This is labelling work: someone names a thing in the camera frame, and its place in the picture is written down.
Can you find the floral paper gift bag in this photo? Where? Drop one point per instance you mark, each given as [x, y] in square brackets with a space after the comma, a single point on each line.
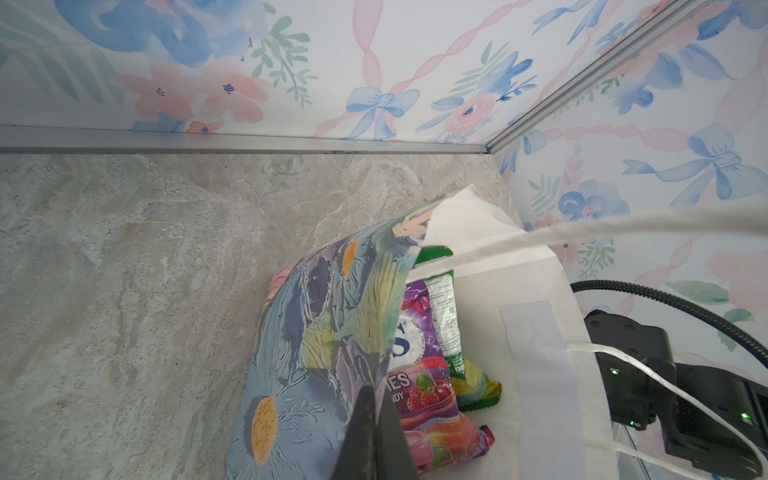
[582, 393]

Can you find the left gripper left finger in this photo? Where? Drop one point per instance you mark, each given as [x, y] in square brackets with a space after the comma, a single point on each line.
[357, 458]

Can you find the green snack packet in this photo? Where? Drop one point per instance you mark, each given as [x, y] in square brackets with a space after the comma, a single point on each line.
[473, 388]

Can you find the purple Fox's berries bag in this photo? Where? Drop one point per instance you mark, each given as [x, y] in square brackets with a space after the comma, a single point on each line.
[438, 434]

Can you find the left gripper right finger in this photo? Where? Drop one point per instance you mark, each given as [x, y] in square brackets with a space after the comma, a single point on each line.
[394, 460]

